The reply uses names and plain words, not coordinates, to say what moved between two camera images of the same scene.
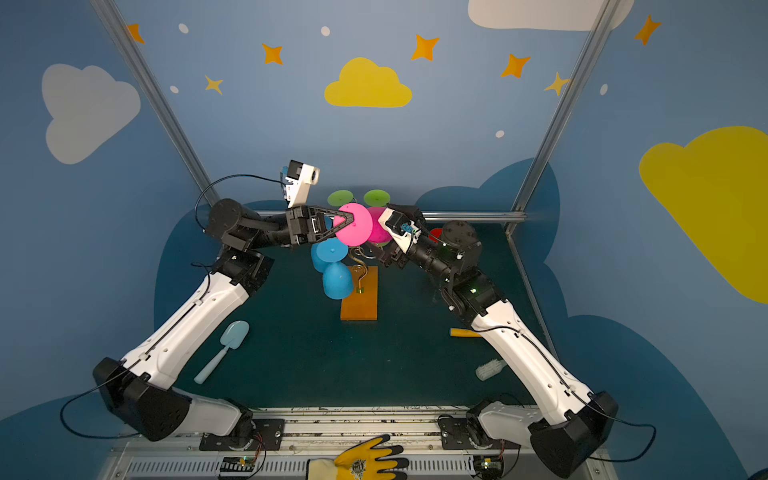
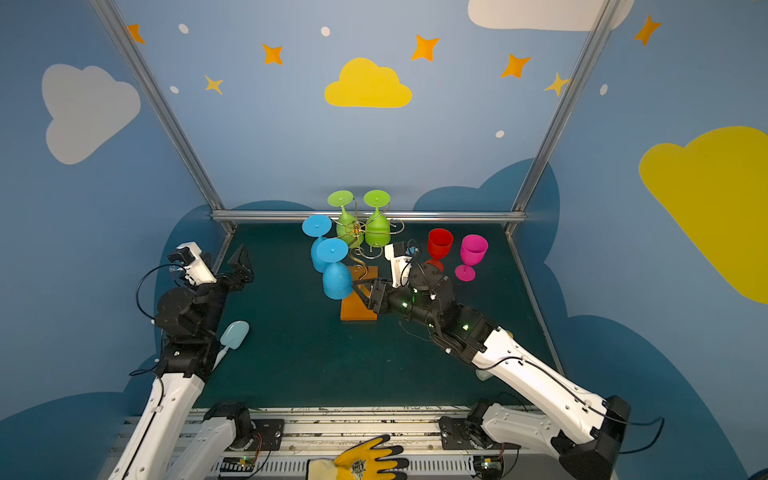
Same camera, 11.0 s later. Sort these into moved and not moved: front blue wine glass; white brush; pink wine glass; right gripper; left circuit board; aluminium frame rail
Moved: right gripper; pink wine glass
Not moved: front blue wine glass; left circuit board; aluminium frame rail; white brush
